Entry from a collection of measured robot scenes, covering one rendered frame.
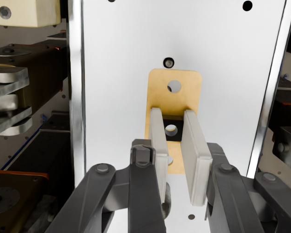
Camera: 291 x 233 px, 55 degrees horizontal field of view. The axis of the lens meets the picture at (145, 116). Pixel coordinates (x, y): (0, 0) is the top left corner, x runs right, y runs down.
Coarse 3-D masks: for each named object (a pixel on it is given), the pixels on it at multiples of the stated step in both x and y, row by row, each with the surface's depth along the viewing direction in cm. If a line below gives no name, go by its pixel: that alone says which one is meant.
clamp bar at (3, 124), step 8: (24, 80) 24; (0, 88) 21; (8, 88) 22; (16, 88) 23; (0, 96) 22; (0, 112) 24; (16, 112) 24; (24, 112) 25; (0, 120) 23; (8, 120) 23; (16, 120) 24; (0, 128) 22
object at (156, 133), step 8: (152, 112) 19; (160, 112) 19; (152, 120) 18; (160, 120) 18; (152, 128) 17; (160, 128) 17; (152, 136) 16; (160, 136) 16; (152, 144) 15; (160, 144) 15; (160, 152) 14; (160, 160) 14; (168, 160) 14; (160, 168) 14; (160, 176) 14; (160, 184) 14; (160, 192) 14
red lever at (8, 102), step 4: (12, 92) 24; (4, 96) 23; (8, 96) 23; (12, 96) 24; (16, 96) 24; (0, 100) 23; (4, 100) 23; (8, 100) 23; (12, 100) 24; (16, 100) 24; (0, 104) 23; (4, 104) 23; (8, 104) 24; (12, 104) 24; (16, 104) 24; (0, 108) 23; (4, 108) 23; (8, 108) 24; (12, 108) 24; (16, 108) 24; (4, 112) 24; (8, 112) 24
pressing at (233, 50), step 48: (96, 0) 27; (144, 0) 27; (192, 0) 27; (240, 0) 27; (288, 0) 27; (96, 48) 28; (144, 48) 28; (192, 48) 28; (240, 48) 28; (96, 96) 30; (144, 96) 30; (240, 96) 30; (96, 144) 32; (240, 144) 32
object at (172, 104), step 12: (156, 72) 20; (168, 72) 20; (180, 72) 20; (192, 72) 20; (156, 84) 20; (192, 84) 20; (156, 96) 20; (168, 96) 20; (180, 96) 20; (192, 96) 20; (168, 108) 20; (180, 108) 20; (192, 108) 20; (168, 120) 20; (180, 120) 20; (168, 132) 21; (180, 132) 20; (168, 144) 22; (180, 156) 22; (168, 168) 22; (180, 168) 22
